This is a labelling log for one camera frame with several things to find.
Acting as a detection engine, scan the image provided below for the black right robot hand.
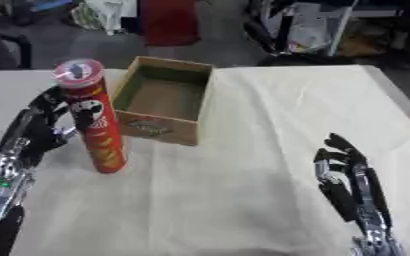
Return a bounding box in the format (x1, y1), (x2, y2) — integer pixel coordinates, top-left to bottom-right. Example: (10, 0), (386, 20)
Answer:
(311, 132), (394, 234)

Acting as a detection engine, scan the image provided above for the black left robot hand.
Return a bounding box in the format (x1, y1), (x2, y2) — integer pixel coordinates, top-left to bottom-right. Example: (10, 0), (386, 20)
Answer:
(0, 85), (106, 167)

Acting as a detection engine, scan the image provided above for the red cylindrical chips can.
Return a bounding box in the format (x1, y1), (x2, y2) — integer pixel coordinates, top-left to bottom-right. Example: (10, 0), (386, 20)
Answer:
(49, 58), (128, 174)

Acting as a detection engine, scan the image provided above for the tan cardboard box green inside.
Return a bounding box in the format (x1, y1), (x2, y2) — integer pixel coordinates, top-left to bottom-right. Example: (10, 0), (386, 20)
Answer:
(108, 55), (216, 147)

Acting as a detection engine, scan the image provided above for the black chair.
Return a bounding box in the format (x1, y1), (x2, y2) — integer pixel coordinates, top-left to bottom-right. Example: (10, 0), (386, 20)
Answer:
(0, 19), (34, 70)

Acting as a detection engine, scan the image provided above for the white plastic bag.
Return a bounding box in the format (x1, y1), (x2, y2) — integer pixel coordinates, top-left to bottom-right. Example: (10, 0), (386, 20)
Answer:
(70, 0), (139, 36)

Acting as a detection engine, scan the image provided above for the red bag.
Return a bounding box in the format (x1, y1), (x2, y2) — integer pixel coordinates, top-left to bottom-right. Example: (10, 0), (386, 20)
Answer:
(138, 0), (204, 47)

